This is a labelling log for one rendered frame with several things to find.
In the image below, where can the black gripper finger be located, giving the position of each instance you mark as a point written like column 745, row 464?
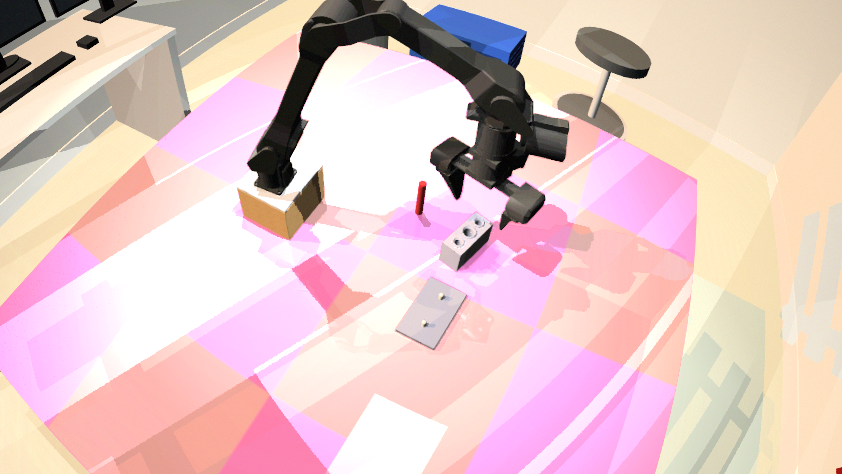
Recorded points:
column 454, row 180
column 505, row 219

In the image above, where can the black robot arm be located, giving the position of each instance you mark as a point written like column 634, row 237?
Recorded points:
column 502, row 106

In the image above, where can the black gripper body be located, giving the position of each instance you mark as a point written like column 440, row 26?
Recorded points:
column 491, row 171

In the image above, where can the red peg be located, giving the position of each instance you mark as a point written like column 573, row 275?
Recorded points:
column 420, row 197

